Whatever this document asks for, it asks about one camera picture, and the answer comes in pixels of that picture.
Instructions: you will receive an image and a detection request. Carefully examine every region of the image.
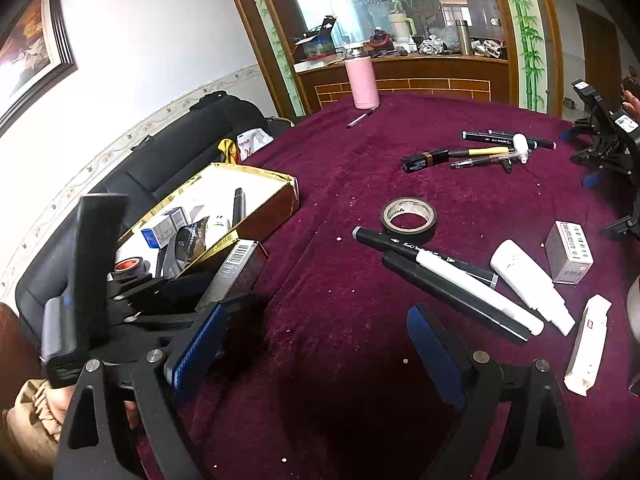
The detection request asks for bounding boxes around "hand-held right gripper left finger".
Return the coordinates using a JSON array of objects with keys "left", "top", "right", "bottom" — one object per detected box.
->
[{"left": 55, "top": 304, "right": 228, "bottom": 480}]

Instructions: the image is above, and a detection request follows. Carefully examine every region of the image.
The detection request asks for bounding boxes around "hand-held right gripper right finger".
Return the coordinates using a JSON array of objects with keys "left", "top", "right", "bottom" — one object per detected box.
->
[{"left": 406, "top": 304, "right": 583, "bottom": 480}]

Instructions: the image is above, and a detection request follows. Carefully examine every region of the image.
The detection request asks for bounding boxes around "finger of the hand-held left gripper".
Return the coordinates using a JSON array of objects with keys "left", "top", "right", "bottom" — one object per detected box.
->
[
  {"left": 107, "top": 294, "right": 258, "bottom": 351},
  {"left": 107, "top": 272, "right": 221, "bottom": 311}
]

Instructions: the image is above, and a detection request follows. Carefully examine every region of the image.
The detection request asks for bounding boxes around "black tape roll red core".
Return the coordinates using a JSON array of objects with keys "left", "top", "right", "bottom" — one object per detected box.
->
[{"left": 111, "top": 256, "right": 151, "bottom": 281}]

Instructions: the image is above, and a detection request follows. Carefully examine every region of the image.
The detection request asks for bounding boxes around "black wipes packet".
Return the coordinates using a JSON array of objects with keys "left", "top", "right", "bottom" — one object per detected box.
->
[{"left": 160, "top": 225, "right": 208, "bottom": 278}]

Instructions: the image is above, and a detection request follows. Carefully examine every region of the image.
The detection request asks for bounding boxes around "blue white carton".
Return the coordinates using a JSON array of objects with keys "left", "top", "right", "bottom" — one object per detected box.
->
[{"left": 141, "top": 208, "right": 188, "bottom": 248}]

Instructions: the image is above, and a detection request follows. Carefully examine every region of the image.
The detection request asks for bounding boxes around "long black bar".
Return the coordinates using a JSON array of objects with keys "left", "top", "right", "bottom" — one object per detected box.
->
[{"left": 382, "top": 252, "right": 532, "bottom": 343}]

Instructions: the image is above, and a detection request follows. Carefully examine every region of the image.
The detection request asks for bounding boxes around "silver long box red end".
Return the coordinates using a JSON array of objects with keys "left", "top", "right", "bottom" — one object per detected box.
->
[{"left": 195, "top": 239, "right": 269, "bottom": 313}]

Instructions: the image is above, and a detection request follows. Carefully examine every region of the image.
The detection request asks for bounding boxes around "white black-capped pen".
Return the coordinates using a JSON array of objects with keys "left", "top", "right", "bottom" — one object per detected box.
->
[{"left": 415, "top": 249, "right": 545, "bottom": 337}]

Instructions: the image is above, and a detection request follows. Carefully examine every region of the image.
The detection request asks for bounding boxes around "white green-print bottle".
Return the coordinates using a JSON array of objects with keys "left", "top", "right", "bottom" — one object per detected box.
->
[{"left": 200, "top": 214, "right": 233, "bottom": 246}]

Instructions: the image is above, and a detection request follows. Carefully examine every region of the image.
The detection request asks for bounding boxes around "white tube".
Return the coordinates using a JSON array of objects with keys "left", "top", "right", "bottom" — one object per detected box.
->
[{"left": 490, "top": 240, "right": 576, "bottom": 336}]

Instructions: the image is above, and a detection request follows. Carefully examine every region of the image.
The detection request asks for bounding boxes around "black grey-tipped marker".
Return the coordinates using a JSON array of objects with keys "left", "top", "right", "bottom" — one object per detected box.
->
[{"left": 352, "top": 226, "right": 498, "bottom": 288}]

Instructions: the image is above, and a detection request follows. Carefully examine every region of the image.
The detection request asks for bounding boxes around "black tape roll beige core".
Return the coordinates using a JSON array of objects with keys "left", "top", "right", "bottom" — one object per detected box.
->
[{"left": 379, "top": 197, "right": 438, "bottom": 246}]

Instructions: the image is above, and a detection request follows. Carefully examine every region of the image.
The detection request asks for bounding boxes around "white gold-edged cardboard box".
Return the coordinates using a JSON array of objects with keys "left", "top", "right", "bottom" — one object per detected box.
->
[{"left": 115, "top": 162, "right": 300, "bottom": 281}]

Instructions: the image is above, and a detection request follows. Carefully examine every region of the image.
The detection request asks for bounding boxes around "white long box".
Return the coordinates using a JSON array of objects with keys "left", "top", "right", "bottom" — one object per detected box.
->
[{"left": 564, "top": 295, "right": 613, "bottom": 397}]

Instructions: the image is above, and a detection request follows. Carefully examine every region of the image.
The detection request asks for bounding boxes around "small grey box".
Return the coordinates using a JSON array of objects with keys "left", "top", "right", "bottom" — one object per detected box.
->
[{"left": 545, "top": 221, "right": 594, "bottom": 283}]

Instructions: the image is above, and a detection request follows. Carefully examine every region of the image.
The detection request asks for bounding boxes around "person's left forearm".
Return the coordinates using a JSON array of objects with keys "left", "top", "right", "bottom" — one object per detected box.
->
[{"left": 0, "top": 379, "right": 68, "bottom": 480}]

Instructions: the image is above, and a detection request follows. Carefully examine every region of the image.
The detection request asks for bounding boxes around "black leather sofa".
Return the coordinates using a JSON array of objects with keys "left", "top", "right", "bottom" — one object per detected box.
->
[{"left": 15, "top": 91, "right": 296, "bottom": 321}]

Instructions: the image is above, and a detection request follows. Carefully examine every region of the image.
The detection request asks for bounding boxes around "maroon velvet tablecloth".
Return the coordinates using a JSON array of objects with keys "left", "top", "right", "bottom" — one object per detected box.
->
[{"left": 135, "top": 92, "right": 640, "bottom": 480}]

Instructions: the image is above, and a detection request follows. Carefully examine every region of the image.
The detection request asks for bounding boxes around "white snack bag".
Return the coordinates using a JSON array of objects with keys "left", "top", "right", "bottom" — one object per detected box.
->
[{"left": 235, "top": 129, "right": 273, "bottom": 161}]

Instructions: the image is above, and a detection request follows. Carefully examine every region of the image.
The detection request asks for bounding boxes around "black bag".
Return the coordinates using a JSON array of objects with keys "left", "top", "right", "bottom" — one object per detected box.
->
[{"left": 190, "top": 91, "right": 231, "bottom": 111}]

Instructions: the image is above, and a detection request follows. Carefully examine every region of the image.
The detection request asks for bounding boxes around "clear brown pen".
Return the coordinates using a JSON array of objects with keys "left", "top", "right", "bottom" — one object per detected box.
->
[{"left": 450, "top": 156, "right": 513, "bottom": 175}]

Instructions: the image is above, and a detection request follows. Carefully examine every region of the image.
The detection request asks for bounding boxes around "framed picture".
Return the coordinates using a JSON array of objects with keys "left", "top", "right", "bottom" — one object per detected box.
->
[{"left": 0, "top": 0, "right": 78, "bottom": 133}]

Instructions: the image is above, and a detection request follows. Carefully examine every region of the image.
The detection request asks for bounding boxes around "black double-ended marker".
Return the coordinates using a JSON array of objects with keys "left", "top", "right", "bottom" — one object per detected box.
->
[{"left": 462, "top": 130, "right": 556, "bottom": 151}]

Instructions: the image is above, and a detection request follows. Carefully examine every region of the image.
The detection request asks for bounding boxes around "small white plastic bottle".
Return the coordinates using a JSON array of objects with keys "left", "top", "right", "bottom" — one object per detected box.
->
[{"left": 511, "top": 132, "right": 533, "bottom": 163}]

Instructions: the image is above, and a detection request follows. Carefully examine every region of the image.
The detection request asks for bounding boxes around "wooden mirror cabinet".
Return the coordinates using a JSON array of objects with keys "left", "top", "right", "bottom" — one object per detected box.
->
[{"left": 220, "top": 0, "right": 566, "bottom": 121}]

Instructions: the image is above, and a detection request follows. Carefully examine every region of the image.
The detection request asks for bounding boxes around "pink thermos bottle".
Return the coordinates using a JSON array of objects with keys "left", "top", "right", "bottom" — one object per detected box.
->
[{"left": 344, "top": 44, "right": 378, "bottom": 110}]

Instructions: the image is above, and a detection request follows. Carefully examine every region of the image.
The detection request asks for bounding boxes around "glass fish tank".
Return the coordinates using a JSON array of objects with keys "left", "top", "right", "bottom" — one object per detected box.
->
[{"left": 292, "top": 35, "right": 336, "bottom": 61}]

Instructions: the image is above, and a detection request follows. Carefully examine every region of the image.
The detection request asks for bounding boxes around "steel flask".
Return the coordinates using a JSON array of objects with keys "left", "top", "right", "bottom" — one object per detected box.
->
[{"left": 455, "top": 19, "right": 473, "bottom": 56}]

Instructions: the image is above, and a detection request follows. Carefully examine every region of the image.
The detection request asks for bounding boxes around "red black appliance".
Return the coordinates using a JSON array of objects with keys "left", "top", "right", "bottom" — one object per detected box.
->
[{"left": 370, "top": 30, "right": 401, "bottom": 51}]

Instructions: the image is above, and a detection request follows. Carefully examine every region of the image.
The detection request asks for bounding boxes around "white green tumbler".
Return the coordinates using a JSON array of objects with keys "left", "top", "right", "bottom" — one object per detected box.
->
[{"left": 390, "top": 0, "right": 416, "bottom": 51}]

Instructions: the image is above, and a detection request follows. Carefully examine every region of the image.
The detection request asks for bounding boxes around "wooden door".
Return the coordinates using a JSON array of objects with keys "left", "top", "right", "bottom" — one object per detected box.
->
[{"left": 575, "top": 4, "right": 623, "bottom": 121}]

